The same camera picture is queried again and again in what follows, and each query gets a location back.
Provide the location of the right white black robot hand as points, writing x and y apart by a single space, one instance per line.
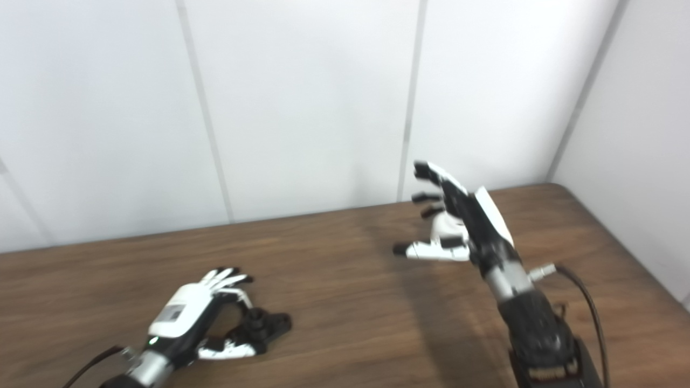
488 226

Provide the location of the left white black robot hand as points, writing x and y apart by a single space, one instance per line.
180 312

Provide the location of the black flanged holder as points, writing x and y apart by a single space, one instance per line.
275 323

